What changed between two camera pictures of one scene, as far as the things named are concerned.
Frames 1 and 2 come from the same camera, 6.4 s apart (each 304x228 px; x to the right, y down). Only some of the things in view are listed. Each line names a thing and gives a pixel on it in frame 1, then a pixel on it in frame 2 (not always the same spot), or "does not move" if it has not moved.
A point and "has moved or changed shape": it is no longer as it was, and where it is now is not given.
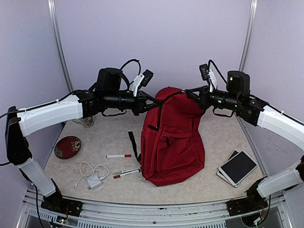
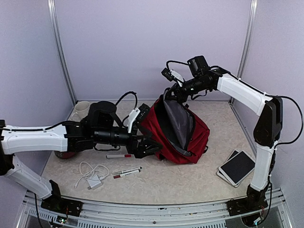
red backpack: [171, 147] has moved or changed shape
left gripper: [139, 106] → [139, 150]
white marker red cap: [125, 156] does not move
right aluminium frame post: [249, 36] does not move
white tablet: [239, 166] does not move
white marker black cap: [128, 170] does not move
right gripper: [204, 100] → [180, 95]
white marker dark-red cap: [118, 176] does not move
